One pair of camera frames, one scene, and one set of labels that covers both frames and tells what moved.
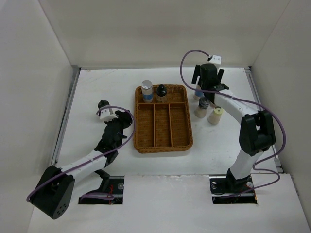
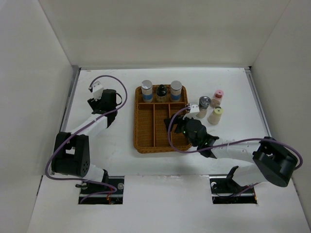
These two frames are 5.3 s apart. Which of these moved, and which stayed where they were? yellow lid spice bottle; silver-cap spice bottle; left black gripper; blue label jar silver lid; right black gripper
Moved: left black gripper; right black gripper
Stayed: blue label jar silver lid; yellow lid spice bottle; silver-cap spice bottle
